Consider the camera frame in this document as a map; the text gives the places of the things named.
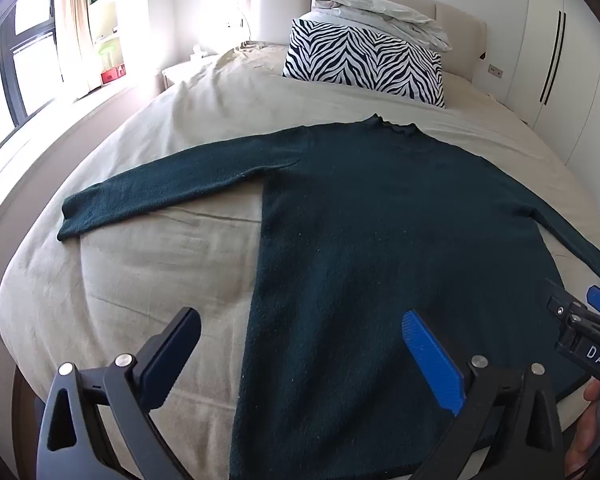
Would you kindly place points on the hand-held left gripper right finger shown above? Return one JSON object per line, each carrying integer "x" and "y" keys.
{"x": 430, "y": 360}

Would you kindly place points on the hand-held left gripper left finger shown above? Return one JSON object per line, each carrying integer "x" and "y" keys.
{"x": 172, "y": 350}

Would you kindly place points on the dark green sweater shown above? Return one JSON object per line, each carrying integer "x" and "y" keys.
{"x": 380, "y": 235}

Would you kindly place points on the person's right hand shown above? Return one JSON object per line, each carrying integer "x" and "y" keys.
{"x": 586, "y": 440}

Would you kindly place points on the bed with beige sheet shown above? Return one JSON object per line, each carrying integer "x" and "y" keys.
{"x": 180, "y": 240}

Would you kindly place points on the white window ledge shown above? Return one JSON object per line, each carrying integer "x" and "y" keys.
{"x": 55, "y": 130}

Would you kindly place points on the white wardrobe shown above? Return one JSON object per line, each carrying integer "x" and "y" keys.
{"x": 570, "y": 50}

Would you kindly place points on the white nightstand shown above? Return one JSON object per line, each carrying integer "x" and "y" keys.
{"x": 185, "y": 72}

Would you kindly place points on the red box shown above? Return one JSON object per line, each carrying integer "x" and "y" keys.
{"x": 112, "y": 74}

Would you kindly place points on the zebra print pillow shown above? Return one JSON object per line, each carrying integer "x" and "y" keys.
{"x": 365, "y": 60}

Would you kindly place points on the green container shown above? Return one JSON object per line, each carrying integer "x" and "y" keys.
{"x": 107, "y": 49}

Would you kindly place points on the black framed window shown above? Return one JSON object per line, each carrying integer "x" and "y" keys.
{"x": 30, "y": 60}

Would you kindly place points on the beige curtain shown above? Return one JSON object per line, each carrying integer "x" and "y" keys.
{"x": 75, "y": 25}

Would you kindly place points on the white folded duvet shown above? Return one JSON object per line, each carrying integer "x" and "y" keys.
{"x": 380, "y": 10}

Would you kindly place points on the beige padded headboard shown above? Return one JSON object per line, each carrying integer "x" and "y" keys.
{"x": 275, "y": 5}

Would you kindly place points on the wall socket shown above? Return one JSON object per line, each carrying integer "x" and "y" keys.
{"x": 495, "y": 70}

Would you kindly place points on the white wall shelf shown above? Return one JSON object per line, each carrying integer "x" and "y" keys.
{"x": 107, "y": 15}

